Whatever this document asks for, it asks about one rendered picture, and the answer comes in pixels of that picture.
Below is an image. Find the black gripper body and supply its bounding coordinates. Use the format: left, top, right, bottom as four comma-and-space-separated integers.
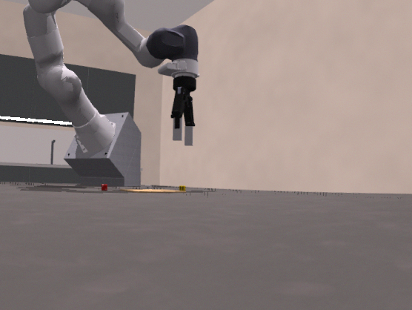
173, 76, 196, 100

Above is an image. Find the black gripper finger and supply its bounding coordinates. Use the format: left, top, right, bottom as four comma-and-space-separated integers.
171, 87, 190, 141
183, 96, 195, 146

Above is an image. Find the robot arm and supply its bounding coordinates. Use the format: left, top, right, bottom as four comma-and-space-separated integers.
23, 0, 199, 154

